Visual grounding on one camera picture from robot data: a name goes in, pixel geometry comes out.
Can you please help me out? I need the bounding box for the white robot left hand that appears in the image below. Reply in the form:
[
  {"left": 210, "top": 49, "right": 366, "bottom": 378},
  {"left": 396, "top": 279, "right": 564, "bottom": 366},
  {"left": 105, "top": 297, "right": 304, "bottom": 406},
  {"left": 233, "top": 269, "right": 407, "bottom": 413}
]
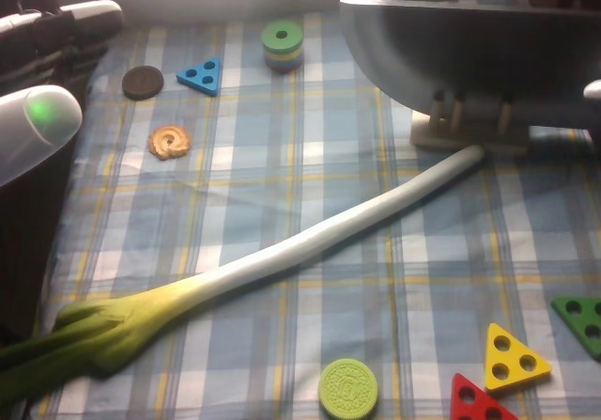
[{"left": 0, "top": 0, "right": 124, "bottom": 189}]

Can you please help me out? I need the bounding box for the blue triangle block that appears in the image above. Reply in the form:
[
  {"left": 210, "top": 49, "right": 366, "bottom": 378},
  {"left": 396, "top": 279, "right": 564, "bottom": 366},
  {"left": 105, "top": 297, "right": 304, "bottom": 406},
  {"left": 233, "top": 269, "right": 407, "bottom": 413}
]
[{"left": 176, "top": 56, "right": 223, "bottom": 98}]

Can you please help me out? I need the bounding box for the leek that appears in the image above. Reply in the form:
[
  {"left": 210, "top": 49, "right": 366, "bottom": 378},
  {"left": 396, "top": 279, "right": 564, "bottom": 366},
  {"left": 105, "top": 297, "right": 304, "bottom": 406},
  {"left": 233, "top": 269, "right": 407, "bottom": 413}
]
[{"left": 0, "top": 145, "right": 485, "bottom": 387}]

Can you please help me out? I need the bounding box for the yellow triangle block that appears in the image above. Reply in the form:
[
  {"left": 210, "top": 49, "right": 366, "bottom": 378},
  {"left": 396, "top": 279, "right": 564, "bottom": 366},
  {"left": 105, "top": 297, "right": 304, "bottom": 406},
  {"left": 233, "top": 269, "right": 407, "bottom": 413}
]
[{"left": 484, "top": 322, "right": 553, "bottom": 395}]

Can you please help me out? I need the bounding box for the yellow ring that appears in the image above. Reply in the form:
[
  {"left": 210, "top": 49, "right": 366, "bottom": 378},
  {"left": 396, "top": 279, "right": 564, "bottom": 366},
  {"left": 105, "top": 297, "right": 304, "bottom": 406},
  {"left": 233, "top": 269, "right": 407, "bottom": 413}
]
[{"left": 262, "top": 49, "right": 303, "bottom": 62}]

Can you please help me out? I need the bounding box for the swirl butter cookie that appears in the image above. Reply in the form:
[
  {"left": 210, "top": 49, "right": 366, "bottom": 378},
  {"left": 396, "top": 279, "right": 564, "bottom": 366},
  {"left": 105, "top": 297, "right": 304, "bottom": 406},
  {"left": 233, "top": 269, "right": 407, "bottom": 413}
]
[{"left": 148, "top": 124, "right": 193, "bottom": 161}]

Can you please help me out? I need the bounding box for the blue plaid tablecloth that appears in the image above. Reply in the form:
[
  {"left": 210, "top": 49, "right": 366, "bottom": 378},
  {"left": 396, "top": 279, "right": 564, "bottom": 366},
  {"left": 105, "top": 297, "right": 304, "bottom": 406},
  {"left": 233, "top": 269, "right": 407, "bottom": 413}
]
[{"left": 27, "top": 13, "right": 601, "bottom": 420}]

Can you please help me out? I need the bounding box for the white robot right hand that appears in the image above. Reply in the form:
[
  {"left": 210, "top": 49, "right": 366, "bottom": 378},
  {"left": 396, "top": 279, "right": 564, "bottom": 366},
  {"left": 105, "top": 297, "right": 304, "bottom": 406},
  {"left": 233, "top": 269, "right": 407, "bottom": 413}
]
[{"left": 583, "top": 79, "right": 601, "bottom": 147}]

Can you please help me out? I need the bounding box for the dark brown round cookie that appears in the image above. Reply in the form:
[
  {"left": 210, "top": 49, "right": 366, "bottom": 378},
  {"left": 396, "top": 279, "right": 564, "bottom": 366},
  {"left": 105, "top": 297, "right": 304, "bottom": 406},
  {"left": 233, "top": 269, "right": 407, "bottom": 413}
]
[{"left": 121, "top": 65, "right": 165, "bottom": 101}]

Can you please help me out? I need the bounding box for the green sandwich cookie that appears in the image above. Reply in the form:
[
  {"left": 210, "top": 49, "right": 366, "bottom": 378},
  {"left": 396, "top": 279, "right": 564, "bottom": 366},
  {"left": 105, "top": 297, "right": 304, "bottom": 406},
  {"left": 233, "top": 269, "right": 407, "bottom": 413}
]
[{"left": 317, "top": 359, "right": 379, "bottom": 417}]

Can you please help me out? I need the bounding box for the large steel kitchen knife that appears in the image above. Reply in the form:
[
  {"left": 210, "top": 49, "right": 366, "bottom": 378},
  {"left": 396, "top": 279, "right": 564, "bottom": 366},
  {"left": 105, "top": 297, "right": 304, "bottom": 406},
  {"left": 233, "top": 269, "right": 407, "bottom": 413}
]
[{"left": 338, "top": 0, "right": 601, "bottom": 132}]

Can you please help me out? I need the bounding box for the wooden peg board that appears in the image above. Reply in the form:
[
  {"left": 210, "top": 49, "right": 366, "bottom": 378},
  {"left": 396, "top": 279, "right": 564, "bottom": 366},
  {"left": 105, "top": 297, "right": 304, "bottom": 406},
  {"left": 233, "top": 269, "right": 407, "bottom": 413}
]
[{"left": 408, "top": 88, "right": 534, "bottom": 157}]

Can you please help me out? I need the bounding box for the green ring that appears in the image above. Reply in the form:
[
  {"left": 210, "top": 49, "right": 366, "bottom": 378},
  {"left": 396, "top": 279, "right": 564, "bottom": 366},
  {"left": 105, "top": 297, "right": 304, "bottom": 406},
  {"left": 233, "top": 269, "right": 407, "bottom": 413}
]
[{"left": 261, "top": 20, "right": 304, "bottom": 55}]

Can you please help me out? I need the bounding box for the red triangle block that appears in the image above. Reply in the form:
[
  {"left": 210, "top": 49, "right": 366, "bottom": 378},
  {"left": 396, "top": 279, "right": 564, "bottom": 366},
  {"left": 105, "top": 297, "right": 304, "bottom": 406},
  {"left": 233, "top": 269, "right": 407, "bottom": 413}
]
[{"left": 450, "top": 372, "right": 517, "bottom": 420}]

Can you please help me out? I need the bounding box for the green triangle block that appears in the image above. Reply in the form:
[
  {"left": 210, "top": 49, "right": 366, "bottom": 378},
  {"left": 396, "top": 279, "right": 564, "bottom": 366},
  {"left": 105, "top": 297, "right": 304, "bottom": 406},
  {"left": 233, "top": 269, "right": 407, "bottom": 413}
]
[{"left": 550, "top": 295, "right": 601, "bottom": 361}]

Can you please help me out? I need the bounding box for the blue ring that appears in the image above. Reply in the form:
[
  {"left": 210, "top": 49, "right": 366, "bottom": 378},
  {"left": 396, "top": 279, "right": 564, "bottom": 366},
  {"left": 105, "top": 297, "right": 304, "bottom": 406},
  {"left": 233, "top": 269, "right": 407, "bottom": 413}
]
[{"left": 263, "top": 54, "right": 304, "bottom": 70}]

